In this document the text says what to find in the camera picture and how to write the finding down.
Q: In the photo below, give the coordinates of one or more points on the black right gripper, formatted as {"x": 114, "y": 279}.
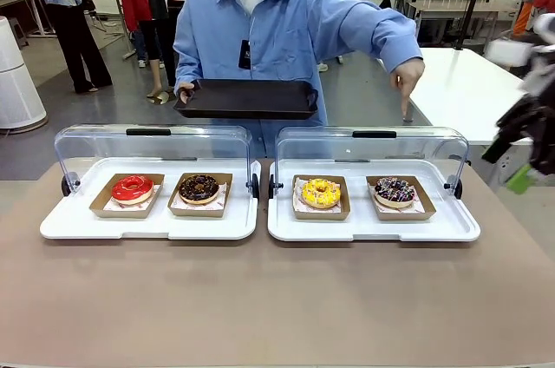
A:
{"x": 533, "y": 125}

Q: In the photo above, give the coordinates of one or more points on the white printed paper liner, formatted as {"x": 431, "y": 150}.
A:
{"x": 418, "y": 207}
{"x": 155, "y": 194}
{"x": 297, "y": 201}
{"x": 222, "y": 194}

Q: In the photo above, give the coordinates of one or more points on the purple drizzled chocolate donut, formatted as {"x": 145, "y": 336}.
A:
{"x": 386, "y": 199}

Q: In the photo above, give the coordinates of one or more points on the black serving tray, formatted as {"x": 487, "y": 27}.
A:
{"x": 247, "y": 101}

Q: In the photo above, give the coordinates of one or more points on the red glazed donut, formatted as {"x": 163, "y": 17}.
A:
{"x": 123, "y": 194}

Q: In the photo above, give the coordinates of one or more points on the person's right forearm blue sleeve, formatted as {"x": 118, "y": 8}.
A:
{"x": 184, "y": 70}

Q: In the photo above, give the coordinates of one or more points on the person's left forearm blue sleeve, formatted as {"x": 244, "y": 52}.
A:
{"x": 386, "y": 38}

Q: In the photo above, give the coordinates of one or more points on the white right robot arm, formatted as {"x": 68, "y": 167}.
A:
{"x": 546, "y": 23}

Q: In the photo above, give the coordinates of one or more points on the yellow sprinkled donut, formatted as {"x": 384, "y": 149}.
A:
{"x": 310, "y": 196}

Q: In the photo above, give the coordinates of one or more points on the person in blue shirt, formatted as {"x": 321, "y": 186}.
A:
{"x": 277, "y": 38}

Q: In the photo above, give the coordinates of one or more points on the chocolate sprinkled donut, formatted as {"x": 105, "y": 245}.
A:
{"x": 191, "y": 194}

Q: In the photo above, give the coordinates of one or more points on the person's left hand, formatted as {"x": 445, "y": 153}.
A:
{"x": 409, "y": 77}

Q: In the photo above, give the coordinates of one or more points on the person's right hand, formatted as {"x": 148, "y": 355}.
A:
{"x": 184, "y": 92}

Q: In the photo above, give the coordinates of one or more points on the white table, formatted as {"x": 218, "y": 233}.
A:
{"x": 455, "y": 86}

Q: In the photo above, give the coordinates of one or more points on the white display tray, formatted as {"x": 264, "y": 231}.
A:
{"x": 152, "y": 225}
{"x": 360, "y": 227}

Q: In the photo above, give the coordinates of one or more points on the black tripod stand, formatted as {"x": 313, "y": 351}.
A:
{"x": 472, "y": 3}

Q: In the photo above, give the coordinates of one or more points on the white framed workbench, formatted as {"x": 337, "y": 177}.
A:
{"x": 455, "y": 3}

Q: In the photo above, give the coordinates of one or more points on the clear plastic display lid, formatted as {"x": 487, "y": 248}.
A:
{"x": 173, "y": 144}
{"x": 329, "y": 146}

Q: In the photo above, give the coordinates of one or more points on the black bag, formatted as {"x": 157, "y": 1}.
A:
{"x": 386, "y": 1}

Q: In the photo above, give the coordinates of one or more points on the gold mannequin base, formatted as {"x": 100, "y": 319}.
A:
{"x": 158, "y": 98}

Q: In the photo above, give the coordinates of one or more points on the mannequin in dark clothes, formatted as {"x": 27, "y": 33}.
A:
{"x": 156, "y": 16}

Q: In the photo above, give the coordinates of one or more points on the bystander in black trousers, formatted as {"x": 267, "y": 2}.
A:
{"x": 73, "y": 38}

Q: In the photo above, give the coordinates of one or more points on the white air purifier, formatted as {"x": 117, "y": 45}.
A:
{"x": 17, "y": 90}

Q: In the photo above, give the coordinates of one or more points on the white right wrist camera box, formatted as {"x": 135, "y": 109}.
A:
{"x": 507, "y": 52}

